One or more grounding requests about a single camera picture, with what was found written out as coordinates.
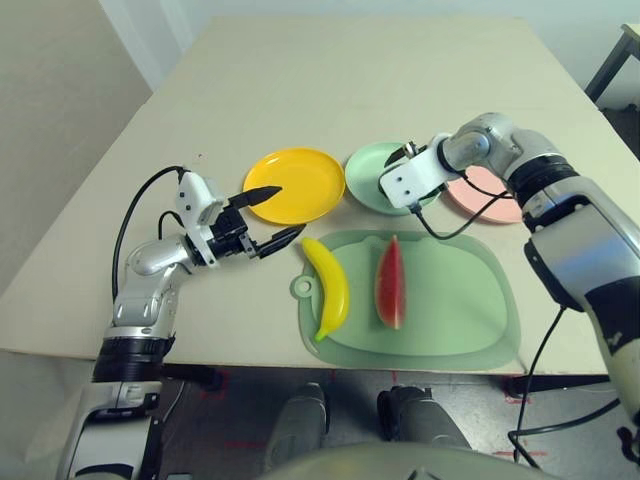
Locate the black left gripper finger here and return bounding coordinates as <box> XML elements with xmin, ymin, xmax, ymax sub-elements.
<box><xmin>229</xmin><ymin>185</ymin><xmax>284</xmax><ymax>209</ymax></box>
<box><xmin>257</xmin><ymin>224</ymin><xmax>307</xmax><ymax>260</ymax></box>

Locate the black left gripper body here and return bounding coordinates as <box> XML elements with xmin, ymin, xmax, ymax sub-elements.
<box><xmin>209</xmin><ymin>202</ymin><xmax>261</xmax><ymax>260</ymax></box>

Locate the yellow toy banana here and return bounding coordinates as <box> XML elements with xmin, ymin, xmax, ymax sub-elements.
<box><xmin>301</xmin><ymin>237</ymin><xmax>350</xmax><ymax>344</ymax></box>

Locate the red toy watermelon slice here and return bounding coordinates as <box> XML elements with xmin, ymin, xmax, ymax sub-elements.
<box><xmin>374</xmin><ymin>234</ymin><xmax>408</xmax><ymax>331</ymax></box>

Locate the green plastic plate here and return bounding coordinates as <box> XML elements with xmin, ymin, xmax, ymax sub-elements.
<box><xmin>344</xmin><ymin>141</ymin><xmax>441</xmax><ymax>217</ymax></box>

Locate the yellow plastic plate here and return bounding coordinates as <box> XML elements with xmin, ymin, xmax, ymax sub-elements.
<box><xmin>243</xmin><ymin>146</ymin><xmax>346</xmax><ymax>227</ymax></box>

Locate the pink plastic plate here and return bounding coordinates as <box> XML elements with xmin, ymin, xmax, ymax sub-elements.
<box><xmin>446</xmin><ymin>166</ymin><xmax>524</xmax><ymax>226</ymax></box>

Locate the green silicone cutting mat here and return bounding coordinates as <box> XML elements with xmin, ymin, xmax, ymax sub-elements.
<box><xmin>289</xmin><ymin>228</ymin><xmax>522</xmax><ymax>372</ymax></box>

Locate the grey left robot leg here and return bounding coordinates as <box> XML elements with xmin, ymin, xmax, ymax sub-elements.
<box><xmin>269</xmin><ymin>382</ymin><xmax>329</xmax><ymax>471</ymax></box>

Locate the grey robot leg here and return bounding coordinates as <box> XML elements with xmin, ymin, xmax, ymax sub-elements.
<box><xmin>269</xmin><ymin>382</ymin><xmax>329</xmax><ymax>471</ymax></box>
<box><xmin>377</xmin><ymin>384</ymin><xmax>471</xmax><ymax>451</ymax></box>

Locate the side table with black legs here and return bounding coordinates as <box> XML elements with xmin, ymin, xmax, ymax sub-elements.
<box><xmin>584</xmin><ymin>22</ymin><xmax>640</xmax><ymax>111</ymax></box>

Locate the grey right robot leg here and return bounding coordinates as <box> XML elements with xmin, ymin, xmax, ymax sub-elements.
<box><xmin>377</xmin><ymin>384</ymin><xmax>471</xmax><ymax>451</ymax></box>

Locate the black table leg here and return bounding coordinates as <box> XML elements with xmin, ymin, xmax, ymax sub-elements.
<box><xmin>504</xmin><ymin>372</ymin><xmax>614</xmax><ymax>401</ymax></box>

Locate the grey-green robot torso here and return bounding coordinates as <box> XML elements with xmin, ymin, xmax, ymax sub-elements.
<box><xmin>259</xmin><ymin>439</ymin><xmax>541</xmax><ymax>480</ymax></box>

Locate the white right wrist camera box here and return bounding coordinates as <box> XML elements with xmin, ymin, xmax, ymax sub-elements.
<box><xmin>378</xmin><ymin>132</ymin><xmax>454</xmax><ymax>209</ymax></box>

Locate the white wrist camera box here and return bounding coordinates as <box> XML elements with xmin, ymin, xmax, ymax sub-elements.
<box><xmin>378</xmin><ymin>132</ymin><xmax>454</xmax><ymax>209</ymax></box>
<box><xmin>173</xmin><ymin>171</ymin><xmax>226</xmax><ymax>269</ymax></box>

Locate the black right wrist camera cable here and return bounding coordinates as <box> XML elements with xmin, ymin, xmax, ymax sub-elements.
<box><xmin>412</xmin><ymin>187</ymin><xmax>524</xmax><ymax>239</ymax></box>

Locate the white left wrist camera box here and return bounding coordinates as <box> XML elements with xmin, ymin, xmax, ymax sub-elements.
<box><xmin>173</xmin><ymin>171</ymin><xmax>226</xmax><ymax>269</ymax></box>

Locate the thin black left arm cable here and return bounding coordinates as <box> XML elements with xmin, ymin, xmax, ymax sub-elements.
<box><xmin>157</xmin><ymin>210</ymin><xmax>187</xmax><ymax>237</ymax></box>

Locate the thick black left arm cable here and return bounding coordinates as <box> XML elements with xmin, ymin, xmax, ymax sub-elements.
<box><xmin>110</xmin><ymin>165</ymin><xmax>189</xmax><ymax>301</ymax></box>

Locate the grey floor cable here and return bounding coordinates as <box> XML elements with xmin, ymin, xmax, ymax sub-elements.
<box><xmin>149</xmin><ymin>383</ymin><xmax>187</xmax><ymax>451</ymax></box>

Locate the long black right arm cable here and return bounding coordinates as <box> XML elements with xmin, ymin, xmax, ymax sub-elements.
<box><xmin>507</xmin><ymin>304</ymin><xmax>624</xmax><ymax>469</ymax></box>

